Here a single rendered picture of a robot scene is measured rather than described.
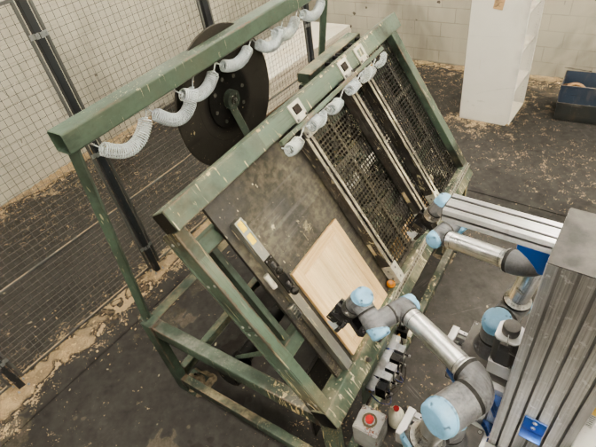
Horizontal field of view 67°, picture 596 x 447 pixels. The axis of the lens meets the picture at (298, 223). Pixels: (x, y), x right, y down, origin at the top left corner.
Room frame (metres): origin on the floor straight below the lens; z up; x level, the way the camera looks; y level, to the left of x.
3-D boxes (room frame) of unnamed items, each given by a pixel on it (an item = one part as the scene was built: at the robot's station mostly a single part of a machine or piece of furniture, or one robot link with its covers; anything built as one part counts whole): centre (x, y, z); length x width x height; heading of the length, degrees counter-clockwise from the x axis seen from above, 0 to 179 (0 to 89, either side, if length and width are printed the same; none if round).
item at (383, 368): (1.30, -0.38, 0.69); 0.50 x 0.14 x 0.24; 141
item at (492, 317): (1.10, -0.78, 1.20); 0.13 x 0.12 x 0.14; 124
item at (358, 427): (0.91, -0.16, 0.84); 0.12 x 0.12 x 0.18; 51
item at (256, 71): (2.44, 0.25, 1.85); 0.80 x 0.06 x 0.80; 141
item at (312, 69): (2.98, -0.44, 1.38); 0.70 x 0.15 x 0.85; 141
